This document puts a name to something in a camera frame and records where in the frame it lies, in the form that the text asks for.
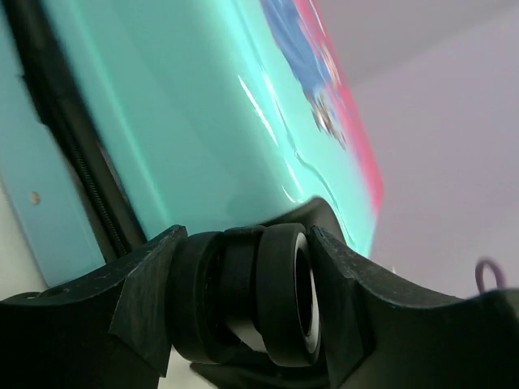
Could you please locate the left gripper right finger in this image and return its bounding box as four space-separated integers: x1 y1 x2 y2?
309 227 518 388

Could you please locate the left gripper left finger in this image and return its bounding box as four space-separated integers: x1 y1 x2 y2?
1 225 187 388

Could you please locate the pink and teal suitcase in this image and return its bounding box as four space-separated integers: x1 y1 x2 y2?
0 0 384 389

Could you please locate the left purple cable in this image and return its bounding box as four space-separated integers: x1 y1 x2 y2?
474 257 507 295

